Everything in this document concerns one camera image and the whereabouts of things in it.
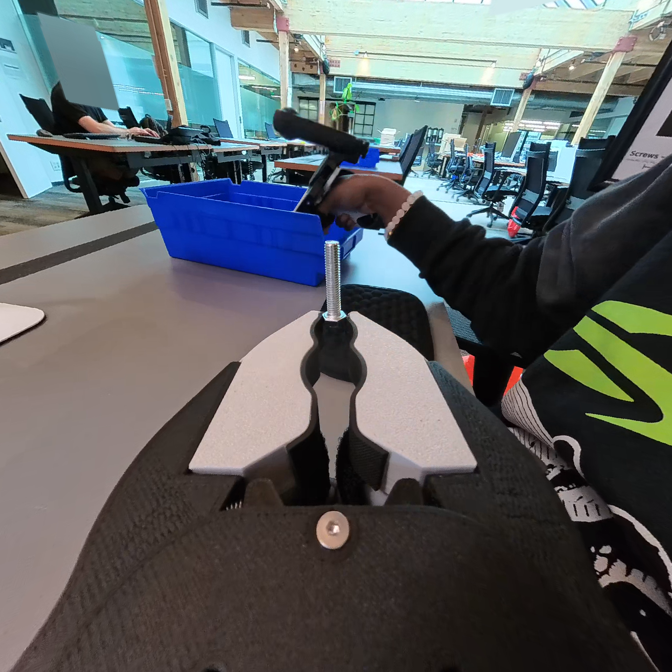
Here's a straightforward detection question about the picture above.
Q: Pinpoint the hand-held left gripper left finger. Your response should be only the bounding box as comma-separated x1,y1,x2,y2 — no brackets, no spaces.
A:
188,310,323,480

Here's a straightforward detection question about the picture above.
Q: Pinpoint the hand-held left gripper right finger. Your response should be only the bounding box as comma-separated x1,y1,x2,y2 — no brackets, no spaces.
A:
346,311,478,495

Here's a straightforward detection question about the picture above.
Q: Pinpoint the silver bolt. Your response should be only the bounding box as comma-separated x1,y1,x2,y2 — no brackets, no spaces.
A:
321,240,347,321

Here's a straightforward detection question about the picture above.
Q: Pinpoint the person's right forearm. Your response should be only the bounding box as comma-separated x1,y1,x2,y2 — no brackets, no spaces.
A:
387,173,594,363

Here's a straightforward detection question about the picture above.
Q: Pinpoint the person's right hand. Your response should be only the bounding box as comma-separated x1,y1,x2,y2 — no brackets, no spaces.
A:
323,174,415,232

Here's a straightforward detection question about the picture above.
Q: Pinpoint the green potted plant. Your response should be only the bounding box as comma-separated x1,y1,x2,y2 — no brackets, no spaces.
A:
330,83,360,127

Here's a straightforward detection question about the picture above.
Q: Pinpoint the wooden office desk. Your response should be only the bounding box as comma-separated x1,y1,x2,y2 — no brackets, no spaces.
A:
8,133,260,216
274,155,405,184

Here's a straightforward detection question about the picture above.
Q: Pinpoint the black computer monitor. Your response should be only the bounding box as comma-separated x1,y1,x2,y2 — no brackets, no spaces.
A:
399,125,428,182

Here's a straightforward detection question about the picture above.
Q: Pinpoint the person's black printed sweatshirt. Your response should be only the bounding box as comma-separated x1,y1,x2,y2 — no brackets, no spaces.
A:
501,157,672,672

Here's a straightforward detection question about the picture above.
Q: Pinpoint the row of black office chairs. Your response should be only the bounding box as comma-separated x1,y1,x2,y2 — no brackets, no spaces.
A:
420,126,615,242

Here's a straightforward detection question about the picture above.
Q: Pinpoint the white pad on table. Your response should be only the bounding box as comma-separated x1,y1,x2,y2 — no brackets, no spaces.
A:
0,303,46,344

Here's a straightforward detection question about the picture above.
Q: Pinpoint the black office chair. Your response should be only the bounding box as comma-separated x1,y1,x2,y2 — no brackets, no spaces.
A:
20,94,140,205

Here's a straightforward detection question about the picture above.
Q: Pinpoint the black-edged instruction sign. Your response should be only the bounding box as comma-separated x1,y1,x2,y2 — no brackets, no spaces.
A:
588,44,672,192

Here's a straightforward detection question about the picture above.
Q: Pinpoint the white bead bracelet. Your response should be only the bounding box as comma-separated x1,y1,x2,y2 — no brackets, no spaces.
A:
384,190,424,239

